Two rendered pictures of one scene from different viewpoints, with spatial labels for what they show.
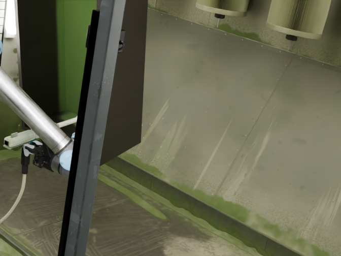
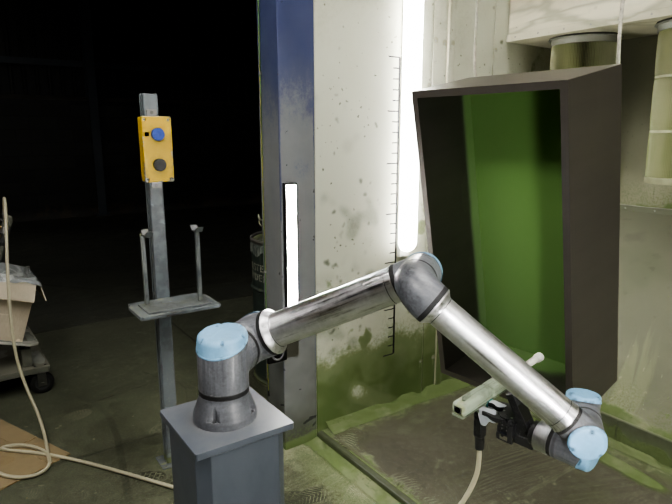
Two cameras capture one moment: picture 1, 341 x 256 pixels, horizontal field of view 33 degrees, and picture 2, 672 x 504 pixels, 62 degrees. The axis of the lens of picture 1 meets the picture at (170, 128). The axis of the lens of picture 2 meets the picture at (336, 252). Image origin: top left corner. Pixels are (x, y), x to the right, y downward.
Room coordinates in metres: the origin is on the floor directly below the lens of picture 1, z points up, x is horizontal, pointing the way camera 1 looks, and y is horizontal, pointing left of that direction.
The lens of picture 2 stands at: (0.77, 0.57, 1.48)
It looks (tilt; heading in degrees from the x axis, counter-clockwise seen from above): 12 degrees down; 18
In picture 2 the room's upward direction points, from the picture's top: straight up
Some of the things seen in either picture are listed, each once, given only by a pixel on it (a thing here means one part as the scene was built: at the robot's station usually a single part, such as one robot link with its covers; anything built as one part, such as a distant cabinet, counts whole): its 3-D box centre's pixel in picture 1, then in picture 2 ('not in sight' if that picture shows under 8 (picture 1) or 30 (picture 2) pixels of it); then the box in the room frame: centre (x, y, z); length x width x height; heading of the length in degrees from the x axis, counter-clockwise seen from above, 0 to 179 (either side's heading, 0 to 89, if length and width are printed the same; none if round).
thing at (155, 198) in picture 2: not in sight; (160, 289); (2.77, 2.02, 0.82); 0.06 x 0.06 x 1.64; 53
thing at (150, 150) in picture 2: not in sight; (156, 149); (2.74, 1.97, 1.42); 0.12 x 0.06 x 0.26; 143
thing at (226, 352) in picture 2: not in sight; (224, 357); (2.17, 1.37, 0.83); 0.17 x 0.15 x 0.18; 179
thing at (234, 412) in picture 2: not in sight; (224, 401); (2.16, 1.37, 0.69); 0.19 x 0.19 x 0.10
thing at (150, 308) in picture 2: not in sight; (172, 266); (2.68, 1.89, 0.95); 0.26 x 0.15 x 0.32; 143
